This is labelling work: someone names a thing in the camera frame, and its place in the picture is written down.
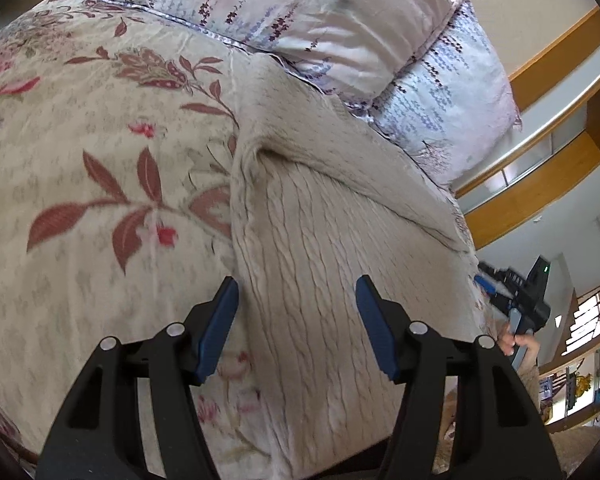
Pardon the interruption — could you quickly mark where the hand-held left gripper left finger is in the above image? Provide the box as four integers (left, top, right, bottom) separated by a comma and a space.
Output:
35, 276, 240, 480

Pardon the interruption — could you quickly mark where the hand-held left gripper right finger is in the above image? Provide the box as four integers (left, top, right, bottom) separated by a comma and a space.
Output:
355, 275, 563, 480

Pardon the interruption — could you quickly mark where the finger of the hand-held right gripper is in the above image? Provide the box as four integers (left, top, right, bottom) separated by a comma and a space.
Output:
474, 274, 501, 297

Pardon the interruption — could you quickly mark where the cream cable-knit sweater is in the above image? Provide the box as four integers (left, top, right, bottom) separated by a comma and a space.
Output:
228, 54, 481, 480

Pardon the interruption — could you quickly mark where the person's right hand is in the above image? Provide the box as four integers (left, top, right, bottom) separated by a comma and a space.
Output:
498, 324, 542, 373

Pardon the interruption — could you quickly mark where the wooden stair railing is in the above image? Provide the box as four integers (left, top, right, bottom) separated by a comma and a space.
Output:
539, 282, 600, 433

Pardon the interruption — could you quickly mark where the floral bed quilt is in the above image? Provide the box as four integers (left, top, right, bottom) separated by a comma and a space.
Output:
0, 0, 261, 471

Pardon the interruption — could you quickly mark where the white lavender-print pillow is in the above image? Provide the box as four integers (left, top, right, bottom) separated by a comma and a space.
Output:
350, 0, 523, 188

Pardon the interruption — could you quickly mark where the pink floral pillow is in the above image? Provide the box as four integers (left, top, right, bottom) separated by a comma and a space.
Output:
62, 0, 456, 106

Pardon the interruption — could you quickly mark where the wooden wall shelf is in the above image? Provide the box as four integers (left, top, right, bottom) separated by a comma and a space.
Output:
455, 7, 600, 250

